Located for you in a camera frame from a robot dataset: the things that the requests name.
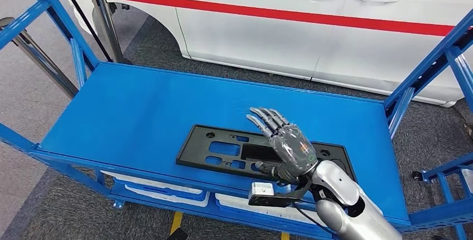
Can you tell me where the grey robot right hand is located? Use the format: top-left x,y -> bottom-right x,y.
246,107 -> 319,184

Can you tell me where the black plastic plate part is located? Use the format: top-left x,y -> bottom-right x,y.
176,124 -> 358,184

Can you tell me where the blue metal shelf rack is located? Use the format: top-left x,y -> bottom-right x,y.
0,0 -> 473,240

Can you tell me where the white car with red stripe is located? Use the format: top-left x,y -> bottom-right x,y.
59,0 -> 473,108

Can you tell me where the blue plastic bin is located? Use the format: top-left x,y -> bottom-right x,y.
112,179 -> 207,202

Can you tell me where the yellow floor tape square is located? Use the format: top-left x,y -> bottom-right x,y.
170,212 -> 289,240

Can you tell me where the black barrier belt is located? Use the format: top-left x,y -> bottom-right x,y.
51,0 -> 113,63

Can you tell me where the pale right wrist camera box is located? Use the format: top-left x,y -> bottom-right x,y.
248,183 -> 276,200

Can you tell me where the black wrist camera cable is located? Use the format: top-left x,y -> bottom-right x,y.
293,203 -> 335,236

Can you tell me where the chrome stanchion post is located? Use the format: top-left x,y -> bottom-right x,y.
0,17 -> 79,99
85,0 -> 132,65

